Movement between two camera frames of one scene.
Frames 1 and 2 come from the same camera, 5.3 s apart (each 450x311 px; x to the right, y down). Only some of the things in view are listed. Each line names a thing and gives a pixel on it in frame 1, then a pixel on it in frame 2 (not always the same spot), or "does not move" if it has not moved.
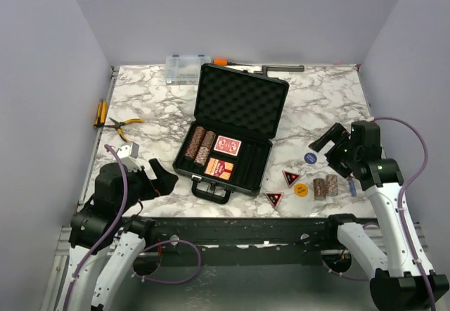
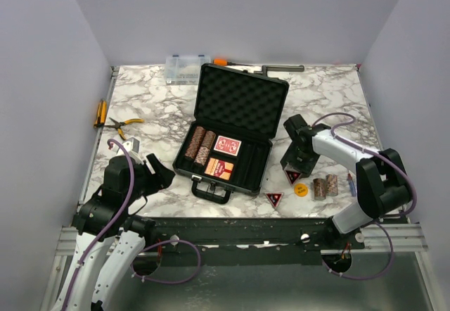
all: [275, 198] does not move
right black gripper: [337, 132] -> [305, 168]
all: [290, 177] does not move
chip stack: [319, 189] does not move
